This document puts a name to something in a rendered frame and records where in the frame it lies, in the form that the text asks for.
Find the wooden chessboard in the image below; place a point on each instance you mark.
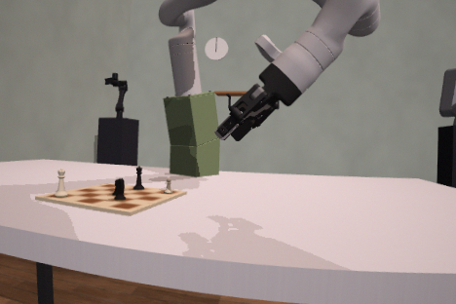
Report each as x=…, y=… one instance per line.
x=99, y=197

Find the white pawn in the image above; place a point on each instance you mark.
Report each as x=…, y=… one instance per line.
x=168, y=190

